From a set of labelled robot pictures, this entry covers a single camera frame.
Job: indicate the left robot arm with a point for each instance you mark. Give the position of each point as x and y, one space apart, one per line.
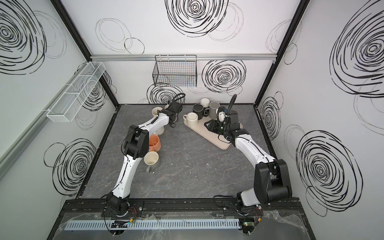
134 148

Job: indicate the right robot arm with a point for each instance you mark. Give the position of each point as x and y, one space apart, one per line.
271 180

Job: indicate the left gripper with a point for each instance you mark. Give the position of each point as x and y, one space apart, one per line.
175 106

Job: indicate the pink mug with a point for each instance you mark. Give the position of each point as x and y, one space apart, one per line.
156 110

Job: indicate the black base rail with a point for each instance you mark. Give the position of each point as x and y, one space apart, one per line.
143 207

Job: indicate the tall grey mug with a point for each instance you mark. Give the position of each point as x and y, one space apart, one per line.
152 161

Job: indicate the white mug with handle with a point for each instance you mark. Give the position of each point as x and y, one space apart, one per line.
191 119

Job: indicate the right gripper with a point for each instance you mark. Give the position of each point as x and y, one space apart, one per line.
229 113

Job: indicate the beige plastic tray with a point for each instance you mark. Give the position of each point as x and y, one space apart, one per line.
213 138

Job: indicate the orange and cream mug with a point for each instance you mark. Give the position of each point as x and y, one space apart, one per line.
154 143

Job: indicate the white wire shelf basket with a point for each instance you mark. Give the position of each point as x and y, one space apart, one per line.
84 91

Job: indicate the wide grey mug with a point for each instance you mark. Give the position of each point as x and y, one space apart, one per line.
213 109

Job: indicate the black mug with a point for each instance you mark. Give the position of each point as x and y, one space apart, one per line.
200 110

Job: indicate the white slotted cable duct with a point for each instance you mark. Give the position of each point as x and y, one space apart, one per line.
167 224

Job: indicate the speckled cream mug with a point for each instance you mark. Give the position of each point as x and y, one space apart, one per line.
160 131

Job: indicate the black wire basket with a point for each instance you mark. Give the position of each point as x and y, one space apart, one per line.
176 70

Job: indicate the small white mug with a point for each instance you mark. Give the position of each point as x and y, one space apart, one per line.
205 102

